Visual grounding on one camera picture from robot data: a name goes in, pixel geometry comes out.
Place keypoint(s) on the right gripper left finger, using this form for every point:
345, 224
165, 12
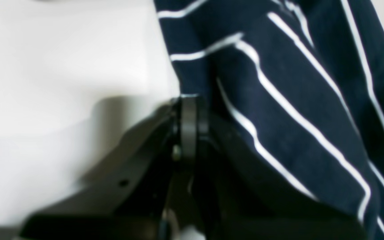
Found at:
142, 189

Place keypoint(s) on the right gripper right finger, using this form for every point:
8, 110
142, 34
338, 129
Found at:
241, 198

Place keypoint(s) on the navy white striped t-shirt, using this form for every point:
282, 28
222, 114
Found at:
302, 80

